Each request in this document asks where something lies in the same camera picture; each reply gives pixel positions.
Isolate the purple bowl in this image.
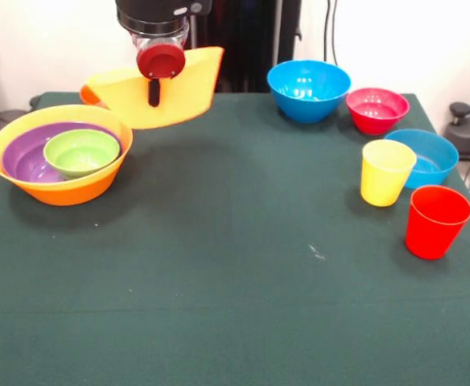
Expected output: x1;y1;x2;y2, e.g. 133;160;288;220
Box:
1;121;123;184

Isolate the red cup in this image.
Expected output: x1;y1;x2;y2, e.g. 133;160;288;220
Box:
405;185;470;261

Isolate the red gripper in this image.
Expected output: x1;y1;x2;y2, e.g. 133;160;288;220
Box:
135;43;187;108

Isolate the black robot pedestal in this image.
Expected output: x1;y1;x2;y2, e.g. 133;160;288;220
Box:
186;0;303;94

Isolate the small orange bowl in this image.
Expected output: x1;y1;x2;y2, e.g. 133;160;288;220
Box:
79;84;109;110

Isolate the small green bowl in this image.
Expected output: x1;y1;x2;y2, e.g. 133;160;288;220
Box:
43;129;121;180

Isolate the small pink bowl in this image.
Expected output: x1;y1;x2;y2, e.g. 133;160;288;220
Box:
346;87;411;137

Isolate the yellow cup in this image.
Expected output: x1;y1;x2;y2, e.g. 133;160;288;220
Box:
360;139;418;208

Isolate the black wall cable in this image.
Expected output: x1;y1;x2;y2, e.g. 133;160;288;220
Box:
324;0;340;66

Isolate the shallow blue bowl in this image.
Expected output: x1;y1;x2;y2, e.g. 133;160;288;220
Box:
383;128;460;191

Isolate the dark green tablecloth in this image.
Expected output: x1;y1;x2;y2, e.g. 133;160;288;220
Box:
0;91;470;386

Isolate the deep blue bowl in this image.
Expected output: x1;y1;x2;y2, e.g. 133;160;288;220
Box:
266;59;353;124

